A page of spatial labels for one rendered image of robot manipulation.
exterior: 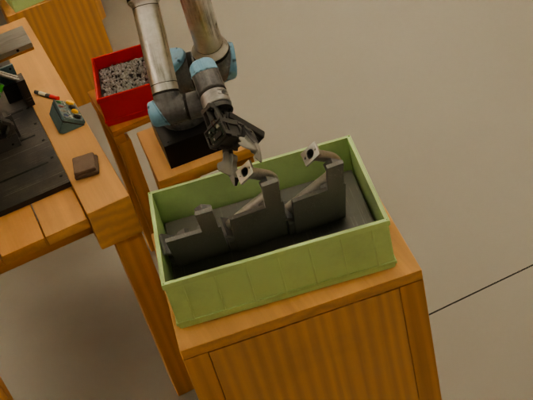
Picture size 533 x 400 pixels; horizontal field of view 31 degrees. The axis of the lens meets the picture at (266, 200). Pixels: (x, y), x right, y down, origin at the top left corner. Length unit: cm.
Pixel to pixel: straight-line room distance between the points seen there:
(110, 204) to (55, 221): 18
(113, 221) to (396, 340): 93
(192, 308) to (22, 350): 151
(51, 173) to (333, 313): 109
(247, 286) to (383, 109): 222
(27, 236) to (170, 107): 65
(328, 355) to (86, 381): 129
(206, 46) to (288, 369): 98
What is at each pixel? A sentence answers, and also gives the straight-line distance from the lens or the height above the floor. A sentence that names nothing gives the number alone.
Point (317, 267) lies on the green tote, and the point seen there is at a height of 87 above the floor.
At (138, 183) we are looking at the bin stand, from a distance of 363.
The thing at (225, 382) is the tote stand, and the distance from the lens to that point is 271.
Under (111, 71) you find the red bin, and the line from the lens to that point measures 370.
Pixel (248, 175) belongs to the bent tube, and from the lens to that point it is 244.
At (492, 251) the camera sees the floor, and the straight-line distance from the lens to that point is 382.
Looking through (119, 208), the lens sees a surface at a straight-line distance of 299.
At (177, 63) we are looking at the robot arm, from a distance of 300.
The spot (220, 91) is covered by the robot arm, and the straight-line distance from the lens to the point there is 255.
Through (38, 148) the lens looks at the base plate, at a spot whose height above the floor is 90.
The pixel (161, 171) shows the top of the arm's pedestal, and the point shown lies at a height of 85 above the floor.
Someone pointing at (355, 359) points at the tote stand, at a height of 54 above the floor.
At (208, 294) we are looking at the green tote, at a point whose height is 88.
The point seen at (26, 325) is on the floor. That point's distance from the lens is 411.
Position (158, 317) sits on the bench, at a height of 39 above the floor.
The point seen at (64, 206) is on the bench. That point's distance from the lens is 307.
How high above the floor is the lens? 261
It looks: 38 degrees down
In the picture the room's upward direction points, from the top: 15 degrees counter-clockwise
